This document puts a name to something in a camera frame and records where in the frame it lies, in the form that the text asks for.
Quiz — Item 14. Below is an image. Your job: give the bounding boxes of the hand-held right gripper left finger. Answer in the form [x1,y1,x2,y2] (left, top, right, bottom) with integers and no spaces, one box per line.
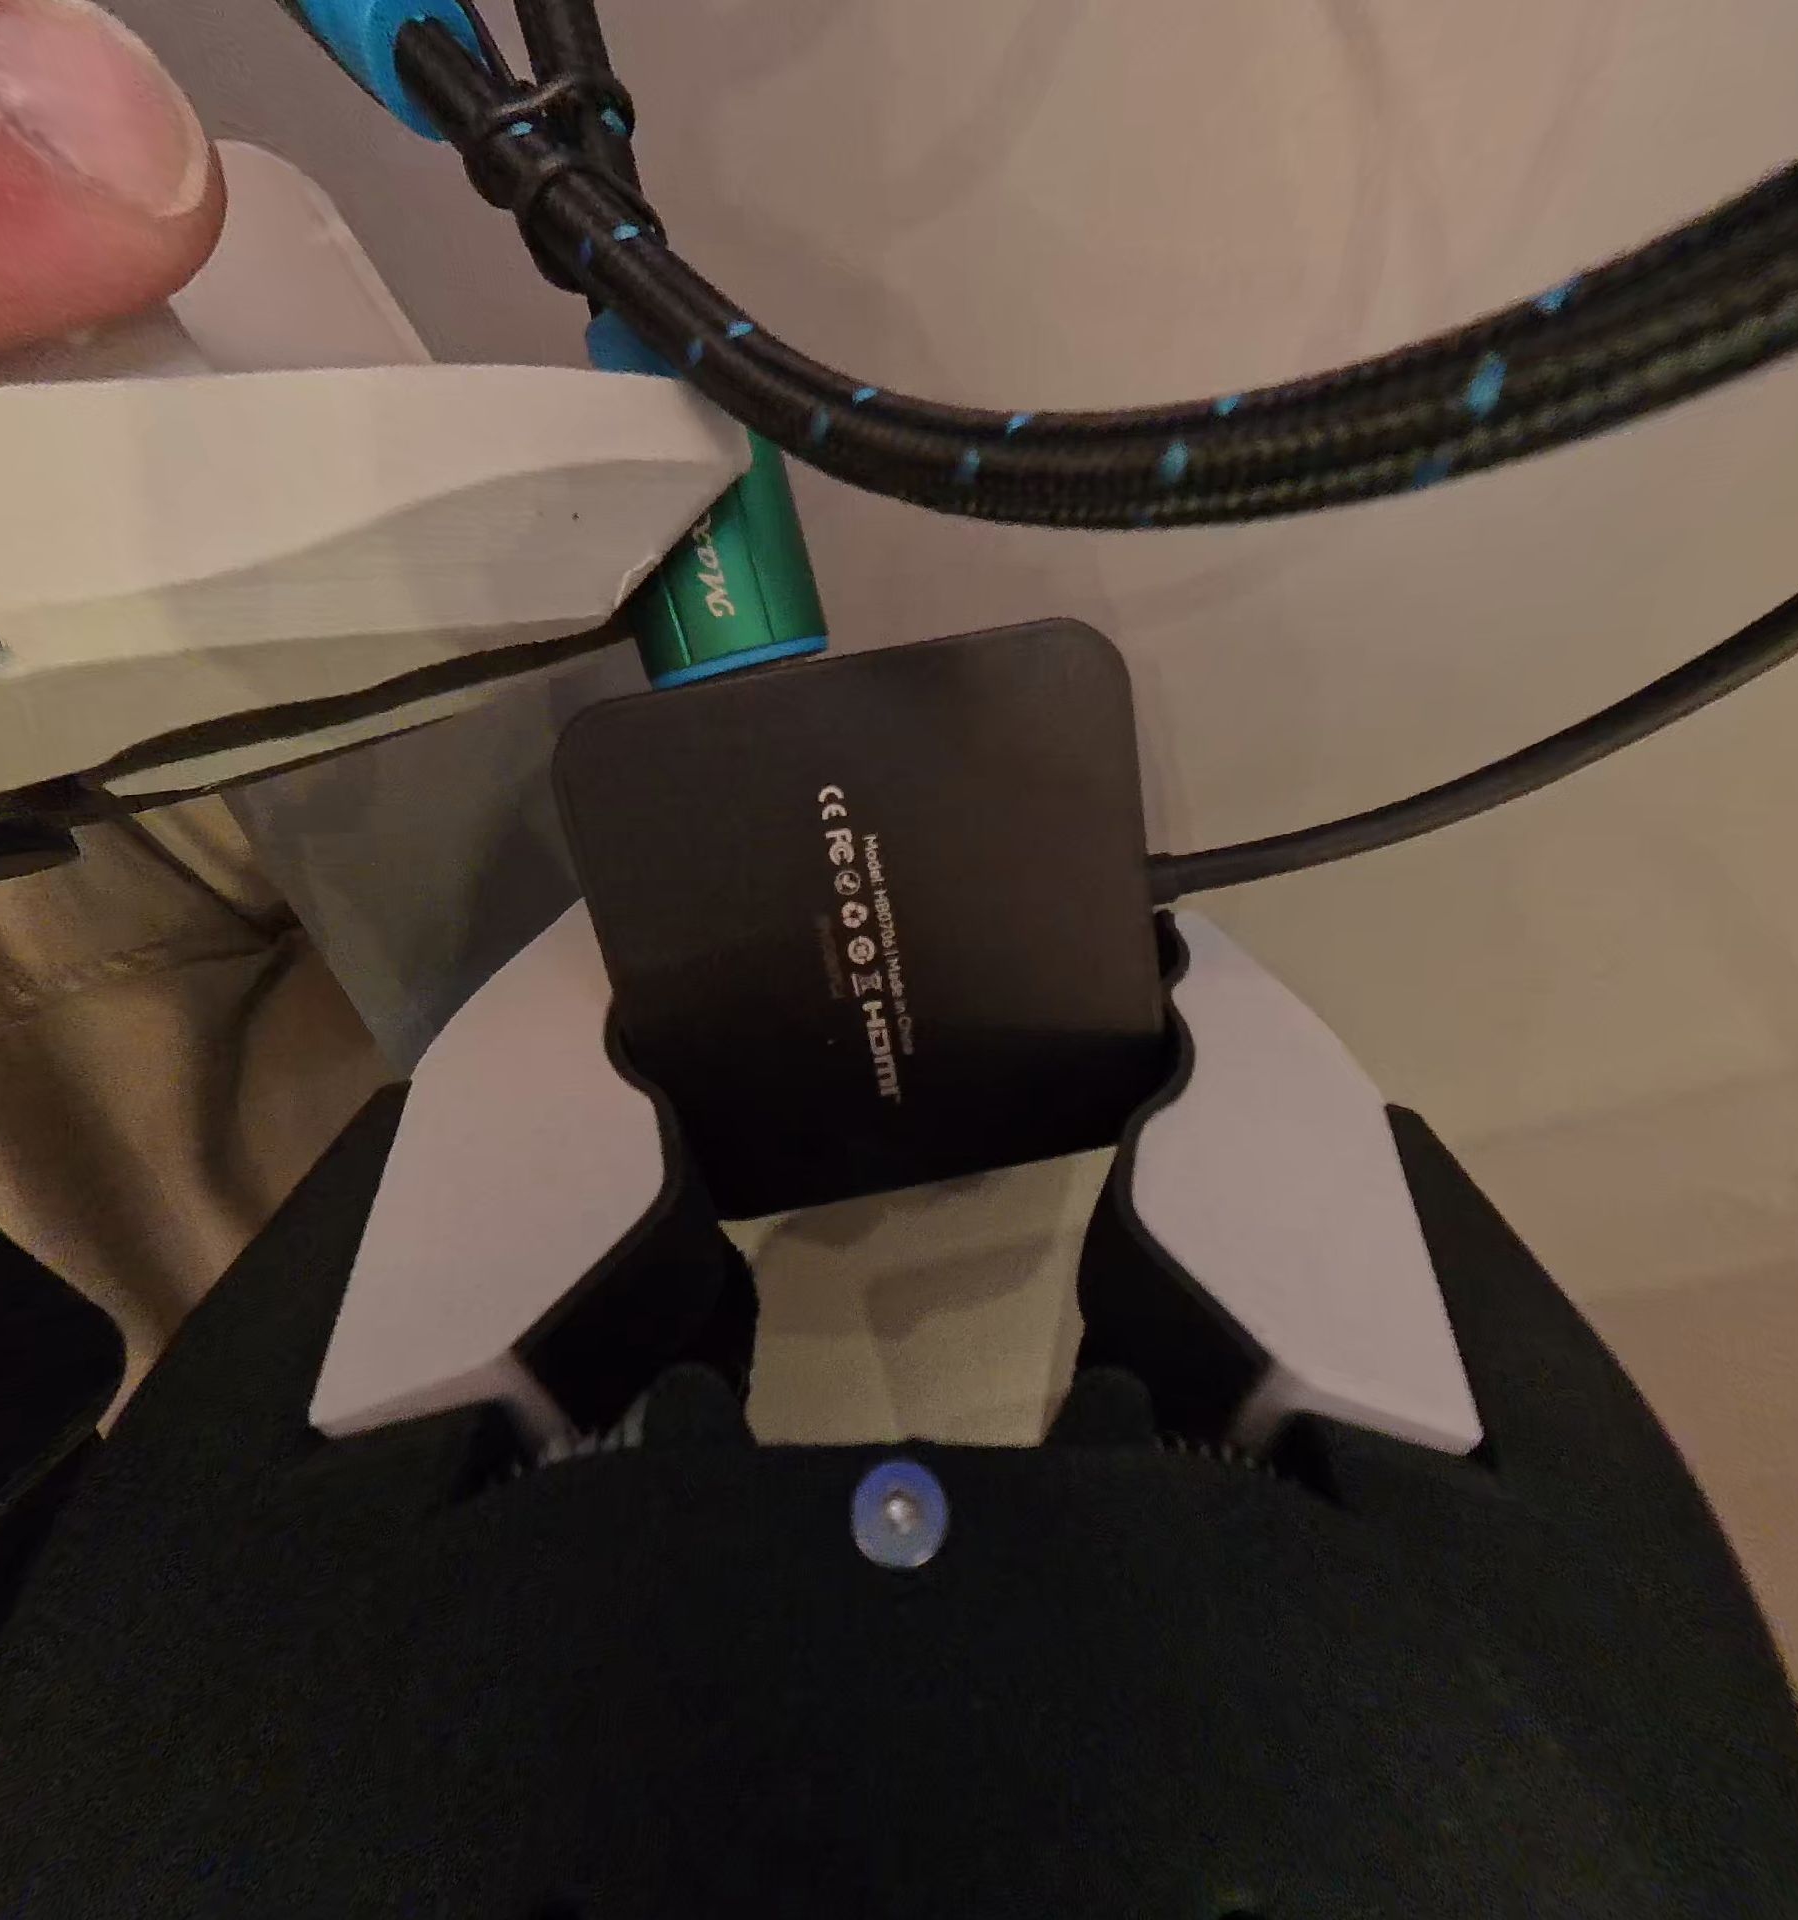
[305,901,760,1448]

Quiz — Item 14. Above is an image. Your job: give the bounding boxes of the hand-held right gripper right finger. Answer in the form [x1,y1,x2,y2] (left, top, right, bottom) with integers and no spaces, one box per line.
[1077,905,1489,1456]

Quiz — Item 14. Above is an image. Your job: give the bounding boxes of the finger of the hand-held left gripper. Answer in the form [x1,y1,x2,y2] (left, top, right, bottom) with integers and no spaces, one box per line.
[0,365,760,813]
[230,681,625,1070]

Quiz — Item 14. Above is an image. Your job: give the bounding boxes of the grey and black port hub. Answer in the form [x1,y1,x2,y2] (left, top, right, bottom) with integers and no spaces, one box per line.
[548,615,1182,1223]

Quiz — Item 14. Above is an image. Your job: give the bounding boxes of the black braided cable green plugs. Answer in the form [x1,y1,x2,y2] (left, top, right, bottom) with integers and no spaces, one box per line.
[277,0,1798,693]

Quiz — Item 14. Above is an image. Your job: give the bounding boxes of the person's left hand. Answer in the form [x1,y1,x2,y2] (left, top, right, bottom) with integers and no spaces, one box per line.
[0,0,230,367]

